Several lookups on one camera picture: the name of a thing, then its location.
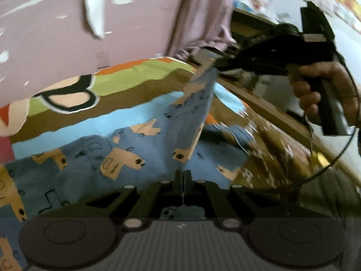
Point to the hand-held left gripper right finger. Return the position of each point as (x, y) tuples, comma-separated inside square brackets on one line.
[(188, 178)]

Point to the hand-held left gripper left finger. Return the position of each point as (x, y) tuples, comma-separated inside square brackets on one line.
[(178, 178)]

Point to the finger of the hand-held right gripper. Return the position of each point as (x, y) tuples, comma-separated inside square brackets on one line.
[(259, 63), (270, 38)]

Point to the blue printed pants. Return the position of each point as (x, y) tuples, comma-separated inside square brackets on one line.
[(141, 146)]

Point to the person's right hand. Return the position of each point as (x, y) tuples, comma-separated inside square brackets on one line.
[(345, 84)]

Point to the lilac curtain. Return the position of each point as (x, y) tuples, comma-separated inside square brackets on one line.
[(197, 11)]

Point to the colourful printed bed sheet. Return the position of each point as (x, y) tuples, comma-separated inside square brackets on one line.
[(127, 101)]

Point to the wooden bed frame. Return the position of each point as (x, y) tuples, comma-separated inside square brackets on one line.
[(270, 110)]

